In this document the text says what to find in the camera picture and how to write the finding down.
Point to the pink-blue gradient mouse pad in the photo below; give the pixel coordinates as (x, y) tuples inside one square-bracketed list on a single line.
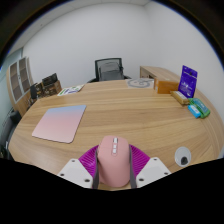
[(60, 123)]

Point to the black padded office chair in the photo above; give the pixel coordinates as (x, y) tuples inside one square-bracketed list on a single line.
[(6, 133)]

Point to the white and green leaflet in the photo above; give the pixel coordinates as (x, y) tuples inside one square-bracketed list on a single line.
[(70, 90)]

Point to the purple upright package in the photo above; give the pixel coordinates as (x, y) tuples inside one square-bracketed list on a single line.
[(187, 81)]

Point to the wooden side desk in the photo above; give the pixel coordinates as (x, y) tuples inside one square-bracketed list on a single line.
[(160, 71)]

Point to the wooden shelf unit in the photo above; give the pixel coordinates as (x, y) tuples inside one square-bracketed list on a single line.
[(18, 83)]

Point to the small black chair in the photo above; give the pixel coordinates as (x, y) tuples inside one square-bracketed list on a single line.
[(33, 91)]

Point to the blue packet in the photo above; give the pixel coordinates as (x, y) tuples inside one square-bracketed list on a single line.
[(194, 111)]

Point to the large brown and black box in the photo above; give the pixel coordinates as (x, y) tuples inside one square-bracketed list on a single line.
[(51, 85)]

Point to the green packet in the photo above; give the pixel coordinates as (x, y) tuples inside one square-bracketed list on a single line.
[(202, 107)]

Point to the flat yellow box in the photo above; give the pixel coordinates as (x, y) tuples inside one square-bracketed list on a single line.
[(180, 97)]

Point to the small brown and black box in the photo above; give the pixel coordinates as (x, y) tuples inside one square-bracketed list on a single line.
[(40, 90)]

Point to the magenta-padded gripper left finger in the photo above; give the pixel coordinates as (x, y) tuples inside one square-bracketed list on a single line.
[(74, 171)]

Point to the orange-brown cardboard box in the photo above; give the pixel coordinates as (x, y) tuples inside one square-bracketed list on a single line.
[(166, 86)]

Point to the pink computer mouse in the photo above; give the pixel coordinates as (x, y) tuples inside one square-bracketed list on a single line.
[(114, 166)]

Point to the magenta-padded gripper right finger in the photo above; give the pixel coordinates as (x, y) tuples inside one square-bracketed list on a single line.
[(154, 171)]

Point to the black mesh office chair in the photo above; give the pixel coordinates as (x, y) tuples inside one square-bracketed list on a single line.
[(108, 69)]

